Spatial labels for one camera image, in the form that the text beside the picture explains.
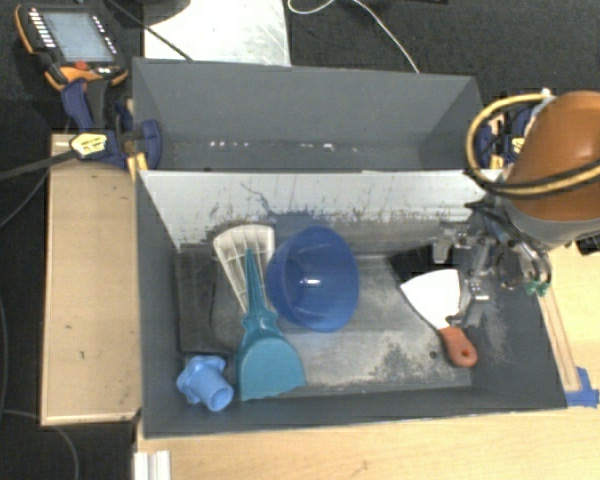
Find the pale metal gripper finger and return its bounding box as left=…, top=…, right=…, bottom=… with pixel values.
left=463, top=291, right=493, bottom=330
left=458, top=278, right=477, bottom=325

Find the white scraper with red-brown handle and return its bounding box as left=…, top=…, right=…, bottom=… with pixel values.
left=398, top=268, right=480, bottom=369

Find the blue plastic bowl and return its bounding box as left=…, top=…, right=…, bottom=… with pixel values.
left=264, top=225, right=360, bottom=334

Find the teal plastic scoop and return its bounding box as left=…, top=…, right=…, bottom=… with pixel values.
left=234, top=248, right=308, bottom=403

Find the white ribbed plastic scoop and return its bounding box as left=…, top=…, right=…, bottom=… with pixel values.
left=212, top=223, right=277, bottom=315

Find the grey metal bin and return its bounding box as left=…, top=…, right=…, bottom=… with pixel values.
left=131, top=57, right=569, bottom=439

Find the black flat block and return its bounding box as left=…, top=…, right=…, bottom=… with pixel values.
left=173, top=243, right=232, bottom=356

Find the light blue plastic knob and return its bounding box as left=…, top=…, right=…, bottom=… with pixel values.
left=175, top=355, right=235, bottom=413

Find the pale wood board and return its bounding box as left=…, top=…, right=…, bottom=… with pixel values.
left=39, top=134, right=144, bottom=427

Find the black cylinder on white bracket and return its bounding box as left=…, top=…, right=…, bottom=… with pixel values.
left=577, top=227, right=600, bottom=257

